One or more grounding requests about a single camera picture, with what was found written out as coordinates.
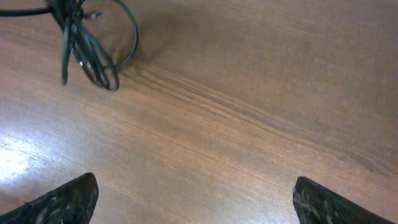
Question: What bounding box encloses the black USB cable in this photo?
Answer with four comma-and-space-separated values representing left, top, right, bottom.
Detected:
0, 0, 103, 86
46, 0, 139, 92

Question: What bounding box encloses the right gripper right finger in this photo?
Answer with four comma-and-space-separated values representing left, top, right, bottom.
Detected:
292, 176, 393, 224

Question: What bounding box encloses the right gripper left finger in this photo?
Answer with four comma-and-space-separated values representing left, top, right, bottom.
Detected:
1, 172, 99, 224

